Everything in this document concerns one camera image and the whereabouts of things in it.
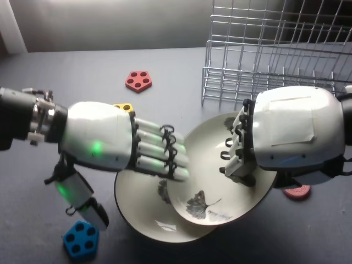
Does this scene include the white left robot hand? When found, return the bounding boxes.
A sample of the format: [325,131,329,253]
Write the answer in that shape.
[43,100,190,232]

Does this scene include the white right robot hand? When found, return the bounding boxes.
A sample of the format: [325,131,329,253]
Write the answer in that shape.
[218,85,347,189]

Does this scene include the white plate two leaf prints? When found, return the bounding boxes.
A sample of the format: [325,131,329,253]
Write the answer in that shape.
[166,111,278,226]

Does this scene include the white plate one leaf print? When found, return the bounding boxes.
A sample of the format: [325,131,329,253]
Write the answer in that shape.
[114,167,221,244]

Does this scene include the yellow pentagon block with holes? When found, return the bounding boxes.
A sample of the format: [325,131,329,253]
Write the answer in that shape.
[113,103,136,113]

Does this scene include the pink toy sandwich cookie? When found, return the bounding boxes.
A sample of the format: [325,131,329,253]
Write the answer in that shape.
[283,184,311,201]

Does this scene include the red pentagon block with holes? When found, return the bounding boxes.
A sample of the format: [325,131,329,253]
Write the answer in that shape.
[125,70,153,94]

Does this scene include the blue pentagon block with holes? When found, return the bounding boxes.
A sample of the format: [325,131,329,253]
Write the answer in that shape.
[62,219,100,262]

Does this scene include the silver wire dish rack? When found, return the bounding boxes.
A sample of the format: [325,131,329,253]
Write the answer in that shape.
[201,0,352,107]

